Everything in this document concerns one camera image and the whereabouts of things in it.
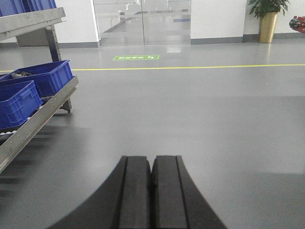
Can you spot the blue crate on upper shelf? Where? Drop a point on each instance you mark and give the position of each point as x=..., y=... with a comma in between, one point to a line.
x=12, y=7

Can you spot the red machine part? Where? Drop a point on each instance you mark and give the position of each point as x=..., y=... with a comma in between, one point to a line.
x=297, y=23

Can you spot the blue plastic crate far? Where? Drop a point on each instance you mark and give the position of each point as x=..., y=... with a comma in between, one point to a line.
x=49, y=77

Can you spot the glass double door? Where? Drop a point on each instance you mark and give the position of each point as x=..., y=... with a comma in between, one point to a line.
x=143, y=22

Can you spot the steel roller rack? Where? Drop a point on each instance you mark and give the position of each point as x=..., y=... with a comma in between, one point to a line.
x=25, y=26

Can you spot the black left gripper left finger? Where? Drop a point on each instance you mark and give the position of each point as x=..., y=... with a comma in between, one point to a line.
x=121, y=202

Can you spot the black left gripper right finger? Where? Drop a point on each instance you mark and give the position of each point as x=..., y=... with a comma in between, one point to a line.
x=177, y=202

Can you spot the gold planter pot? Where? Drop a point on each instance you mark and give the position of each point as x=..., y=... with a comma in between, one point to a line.
x=267, y=27

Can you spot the green potted plant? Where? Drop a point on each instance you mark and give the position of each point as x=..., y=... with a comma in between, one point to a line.
x=259, y=8

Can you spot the green floor sign sticker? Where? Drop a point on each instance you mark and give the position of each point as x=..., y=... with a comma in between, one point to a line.
x=135, y=57

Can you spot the blue plastic crate near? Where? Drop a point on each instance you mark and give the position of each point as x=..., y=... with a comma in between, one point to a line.
x=17, y=102

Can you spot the blue plastic crate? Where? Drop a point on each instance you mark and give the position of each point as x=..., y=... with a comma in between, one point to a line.
x=17, y=102
x=49, y=77

